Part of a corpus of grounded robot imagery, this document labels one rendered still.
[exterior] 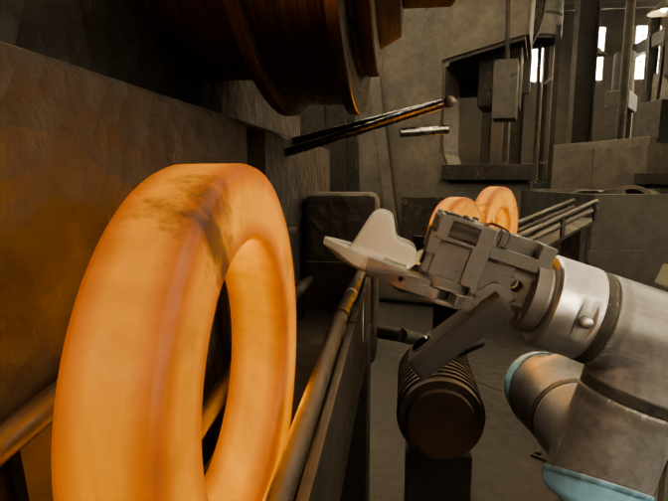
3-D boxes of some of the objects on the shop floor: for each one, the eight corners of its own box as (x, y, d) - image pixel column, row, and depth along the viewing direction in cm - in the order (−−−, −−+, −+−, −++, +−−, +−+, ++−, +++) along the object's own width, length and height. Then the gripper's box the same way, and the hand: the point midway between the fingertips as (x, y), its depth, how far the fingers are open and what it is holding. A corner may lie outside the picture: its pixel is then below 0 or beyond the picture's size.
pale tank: (500, 225, 854) (514, -64, 788) (491, 220, 944) (503, -40, 878) (557, 225, 842) (576, -68, 776) (543, 220, 931) (559, -43, 865)
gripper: (543, 242, 52) (349, 178, 54) (571, 255, 44) (338, 178, 45) (512, 317, 54) (324, 252, 56) (533, 346, 45) (309, 267, 47)
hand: (334, 250), depth 51 cm, fingers closed
